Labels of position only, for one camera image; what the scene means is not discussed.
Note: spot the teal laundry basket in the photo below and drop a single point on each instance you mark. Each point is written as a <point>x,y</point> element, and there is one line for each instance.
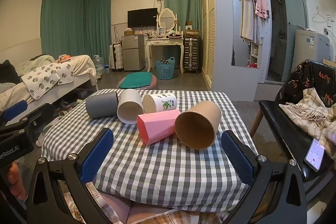
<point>164,70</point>

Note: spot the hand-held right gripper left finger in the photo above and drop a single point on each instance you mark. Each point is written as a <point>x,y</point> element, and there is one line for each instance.
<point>95,155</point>

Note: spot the green seat cushion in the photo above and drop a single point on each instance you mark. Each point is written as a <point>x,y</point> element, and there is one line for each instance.
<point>135,80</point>

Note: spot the clear water jug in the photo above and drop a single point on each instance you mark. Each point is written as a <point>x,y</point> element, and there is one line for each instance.
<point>98,63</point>

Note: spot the leaf patterned blanket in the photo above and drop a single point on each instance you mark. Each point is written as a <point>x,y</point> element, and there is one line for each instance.
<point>42,79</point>

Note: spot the white washing machine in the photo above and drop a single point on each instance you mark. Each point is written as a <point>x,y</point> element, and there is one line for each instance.
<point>309,53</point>

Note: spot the white dressing table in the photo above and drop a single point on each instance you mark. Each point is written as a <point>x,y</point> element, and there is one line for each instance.
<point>164,42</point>

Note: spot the brown paper cup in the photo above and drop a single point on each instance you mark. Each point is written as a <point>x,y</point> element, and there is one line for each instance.
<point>195,129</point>

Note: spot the oval vanity mirror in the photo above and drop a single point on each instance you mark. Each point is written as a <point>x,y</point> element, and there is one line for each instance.
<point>167,18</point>

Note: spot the cardboard boxes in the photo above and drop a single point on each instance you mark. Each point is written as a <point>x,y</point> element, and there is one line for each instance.
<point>191,31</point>

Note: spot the shoes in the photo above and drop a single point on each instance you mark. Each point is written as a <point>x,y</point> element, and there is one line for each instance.
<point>64,105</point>

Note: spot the white cup with green print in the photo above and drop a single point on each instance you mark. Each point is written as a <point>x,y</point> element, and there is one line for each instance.
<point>162,103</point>

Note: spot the plain white cup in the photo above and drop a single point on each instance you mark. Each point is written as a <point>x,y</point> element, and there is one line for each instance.
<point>130,109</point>

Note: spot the white slippers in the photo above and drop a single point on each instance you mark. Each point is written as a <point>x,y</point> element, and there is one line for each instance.
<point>41,139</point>

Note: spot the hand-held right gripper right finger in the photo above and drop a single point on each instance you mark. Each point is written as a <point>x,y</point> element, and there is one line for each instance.
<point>236,157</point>

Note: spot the dark printed cloth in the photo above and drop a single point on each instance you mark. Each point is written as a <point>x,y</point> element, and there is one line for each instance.
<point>302,77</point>

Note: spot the bed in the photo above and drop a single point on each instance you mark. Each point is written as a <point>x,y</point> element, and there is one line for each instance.
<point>78,66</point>

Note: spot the person's left hand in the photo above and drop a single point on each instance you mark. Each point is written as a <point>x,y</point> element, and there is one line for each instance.
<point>16,179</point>

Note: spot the grey plastic cup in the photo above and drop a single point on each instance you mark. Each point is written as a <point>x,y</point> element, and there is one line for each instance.
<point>101,106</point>

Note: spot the pink hanging towel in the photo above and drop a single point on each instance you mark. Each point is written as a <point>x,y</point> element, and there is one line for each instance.
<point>262,3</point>

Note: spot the black chair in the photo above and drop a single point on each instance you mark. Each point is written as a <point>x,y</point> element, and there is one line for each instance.
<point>283,129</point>

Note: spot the pink faceted cup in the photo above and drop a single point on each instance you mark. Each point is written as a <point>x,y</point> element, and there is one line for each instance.
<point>155,127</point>

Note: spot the dark ribbed suitcase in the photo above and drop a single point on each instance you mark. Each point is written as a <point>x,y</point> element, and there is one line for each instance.
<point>191,56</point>

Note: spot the pink cloth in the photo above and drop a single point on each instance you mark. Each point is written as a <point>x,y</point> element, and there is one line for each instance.
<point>126,209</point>

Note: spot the black television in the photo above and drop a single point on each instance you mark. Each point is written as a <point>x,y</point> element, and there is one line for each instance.
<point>142,17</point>

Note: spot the beige plaid scarf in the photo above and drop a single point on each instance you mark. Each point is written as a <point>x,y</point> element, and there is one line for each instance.
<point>312,116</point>

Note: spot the louvered wardrobe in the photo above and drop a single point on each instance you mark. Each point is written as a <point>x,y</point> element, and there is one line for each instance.
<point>208,29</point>

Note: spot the grey small fridge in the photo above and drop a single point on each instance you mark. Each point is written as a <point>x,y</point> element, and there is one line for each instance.
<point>134,53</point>

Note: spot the smartphone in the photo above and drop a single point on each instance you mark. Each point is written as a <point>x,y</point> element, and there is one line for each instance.
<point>314,155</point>

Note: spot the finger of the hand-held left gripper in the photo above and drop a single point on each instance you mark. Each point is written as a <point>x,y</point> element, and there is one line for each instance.
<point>34,116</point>
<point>15,109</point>

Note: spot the grey checkered tablecloth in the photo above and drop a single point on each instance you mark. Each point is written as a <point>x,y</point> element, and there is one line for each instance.
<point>162,171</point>

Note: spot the tall wall mirror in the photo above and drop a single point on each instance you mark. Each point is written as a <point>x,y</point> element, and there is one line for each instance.
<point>236,16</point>

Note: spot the white hanging towel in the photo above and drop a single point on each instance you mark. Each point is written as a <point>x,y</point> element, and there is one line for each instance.
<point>248,19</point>

